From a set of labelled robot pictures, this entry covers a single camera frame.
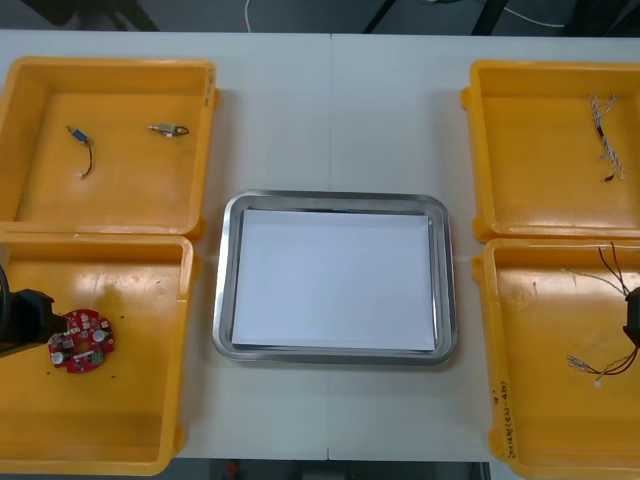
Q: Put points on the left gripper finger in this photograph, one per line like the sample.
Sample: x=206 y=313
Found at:
x=50 y=331
x=32 y=304

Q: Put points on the blue label metal solenoid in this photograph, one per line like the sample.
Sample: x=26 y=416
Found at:
x=77 y=135

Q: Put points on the yellow-orange plastic bin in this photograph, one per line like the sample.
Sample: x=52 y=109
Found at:
x=125 y=190
x=540 y=175
x=100 y=410
x=540 y=425

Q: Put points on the white label metal solenoid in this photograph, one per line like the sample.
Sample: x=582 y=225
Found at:
x=167 y=129

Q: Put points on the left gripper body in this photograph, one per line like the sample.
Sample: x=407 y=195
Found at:
x=10 y=325

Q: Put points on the white sheet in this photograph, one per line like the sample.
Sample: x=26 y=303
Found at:
x=330 y=280

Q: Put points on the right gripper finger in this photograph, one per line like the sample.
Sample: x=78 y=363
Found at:
x=633 y=327
x=635 y=301

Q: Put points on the steel tray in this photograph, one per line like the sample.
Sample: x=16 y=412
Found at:
x=223 y=310

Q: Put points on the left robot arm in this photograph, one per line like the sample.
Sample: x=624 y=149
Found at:
x=4 y=280

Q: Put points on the round red circuit board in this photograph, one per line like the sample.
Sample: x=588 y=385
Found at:
x=85 y=345

